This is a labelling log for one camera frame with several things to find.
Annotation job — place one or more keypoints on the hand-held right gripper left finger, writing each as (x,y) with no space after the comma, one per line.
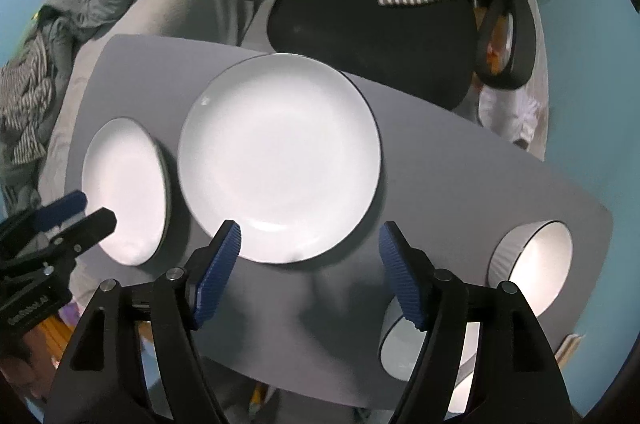
(220,274)

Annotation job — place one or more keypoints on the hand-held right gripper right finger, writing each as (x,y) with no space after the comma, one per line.
(400,274)

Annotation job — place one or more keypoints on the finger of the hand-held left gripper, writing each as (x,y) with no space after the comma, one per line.
(92,226)
(62,206)

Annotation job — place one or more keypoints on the small white plate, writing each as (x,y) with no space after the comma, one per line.
(125,189)

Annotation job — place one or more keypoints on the large white plate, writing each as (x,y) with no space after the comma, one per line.
(280,154)

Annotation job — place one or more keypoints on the grey striped cloth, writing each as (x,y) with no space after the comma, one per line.
(25,104)

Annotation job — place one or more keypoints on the wooden board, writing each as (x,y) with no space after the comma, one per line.
(570,349)

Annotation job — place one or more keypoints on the white plastic bag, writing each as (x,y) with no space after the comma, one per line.
(505,114)

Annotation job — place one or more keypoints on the orange snack bag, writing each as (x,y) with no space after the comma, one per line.
(494,54)

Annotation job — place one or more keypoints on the black office chair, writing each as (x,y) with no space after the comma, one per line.
(370,34)

